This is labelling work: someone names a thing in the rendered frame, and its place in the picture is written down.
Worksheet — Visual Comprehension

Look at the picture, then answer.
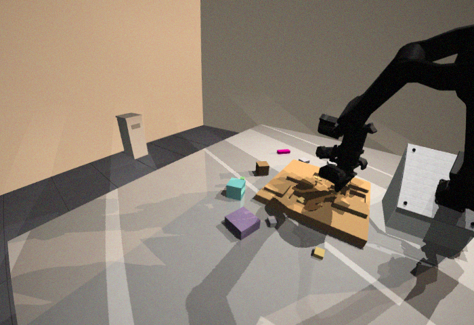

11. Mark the teal cube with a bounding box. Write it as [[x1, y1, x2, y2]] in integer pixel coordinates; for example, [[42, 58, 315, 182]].
[[226, 177, 246, 200]]

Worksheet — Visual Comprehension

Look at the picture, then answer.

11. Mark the orange puzzle board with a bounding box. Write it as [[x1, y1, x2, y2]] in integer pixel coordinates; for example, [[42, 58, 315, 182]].
[[255, 159, 371, 248]]

